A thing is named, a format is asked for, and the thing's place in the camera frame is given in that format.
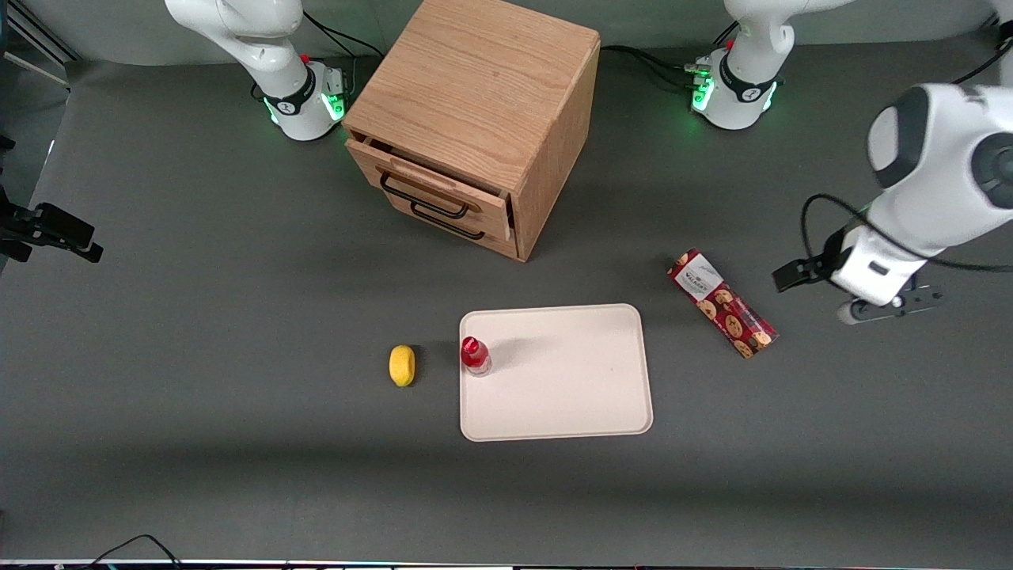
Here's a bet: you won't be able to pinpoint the red cookie box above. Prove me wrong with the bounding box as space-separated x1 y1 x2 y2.
667 248 780 360

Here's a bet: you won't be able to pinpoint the beige plastic tray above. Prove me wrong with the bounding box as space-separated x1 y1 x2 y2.
458 303 654 443

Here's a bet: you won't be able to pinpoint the wooden drawer front, closed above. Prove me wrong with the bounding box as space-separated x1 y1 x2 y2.
386 190 521 261

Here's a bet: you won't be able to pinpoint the small red-capped bottle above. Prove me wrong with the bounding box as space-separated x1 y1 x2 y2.
461 336 493 378

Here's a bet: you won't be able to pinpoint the wooden drawer front, slightly open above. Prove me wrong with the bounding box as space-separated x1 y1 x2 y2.
346 131 515 238

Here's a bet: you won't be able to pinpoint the wooden drawer cabinet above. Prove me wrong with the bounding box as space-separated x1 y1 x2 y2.
342 0 601 263

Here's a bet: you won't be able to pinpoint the yellow lemon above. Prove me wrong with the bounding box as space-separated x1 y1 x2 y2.
389 344 417 388

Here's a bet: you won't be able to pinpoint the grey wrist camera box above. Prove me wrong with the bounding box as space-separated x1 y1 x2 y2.
837 287 945 325

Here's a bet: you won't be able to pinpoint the black cable at table corner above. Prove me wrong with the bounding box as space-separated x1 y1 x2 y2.
952 32 1013 86

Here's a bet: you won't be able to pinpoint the black cables at arm base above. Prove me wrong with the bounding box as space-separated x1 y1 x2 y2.
303 11 384 61
600 22 741 89

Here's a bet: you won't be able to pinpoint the black drawer handle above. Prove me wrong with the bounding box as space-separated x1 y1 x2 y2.
380 173 470 220
410 201 486 241

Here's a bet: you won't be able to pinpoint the thin black cable on table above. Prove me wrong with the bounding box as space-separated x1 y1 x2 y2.
85 534 183 568

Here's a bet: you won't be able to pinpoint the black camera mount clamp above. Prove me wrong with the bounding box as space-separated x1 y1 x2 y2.
0 184 104 264

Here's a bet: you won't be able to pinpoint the aluminium frame rail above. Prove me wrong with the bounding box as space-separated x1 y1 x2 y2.
0 0 82 88

